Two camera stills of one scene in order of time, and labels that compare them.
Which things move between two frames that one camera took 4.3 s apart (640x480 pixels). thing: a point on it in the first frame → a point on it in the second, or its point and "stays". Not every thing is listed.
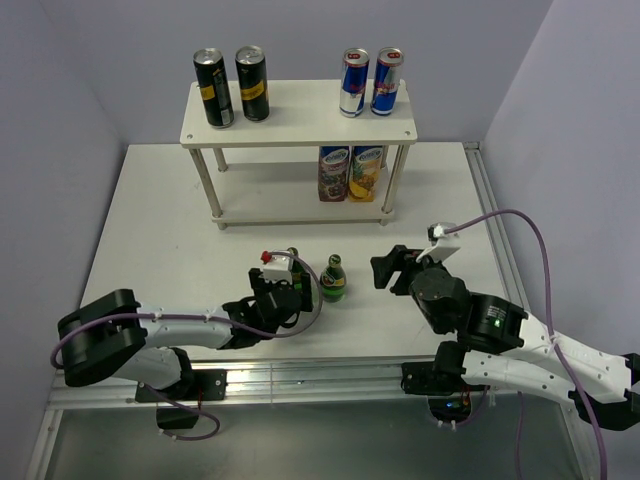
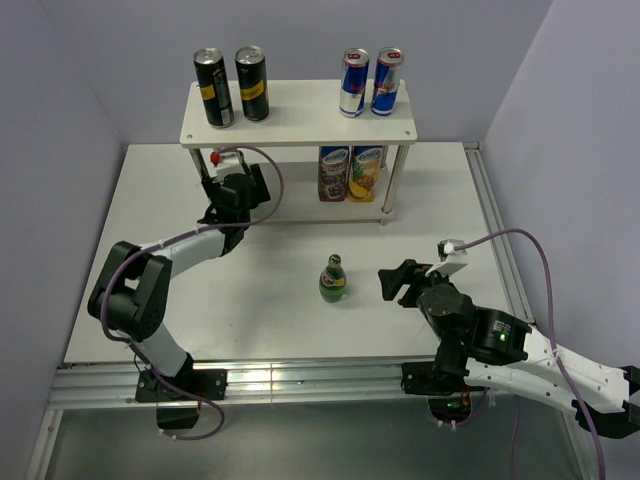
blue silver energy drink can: x=386 y=82 stays
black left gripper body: x=259 y=285 → x=258 y=191
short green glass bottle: x=333 y=280 stays
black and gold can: x=215 y=88 stays
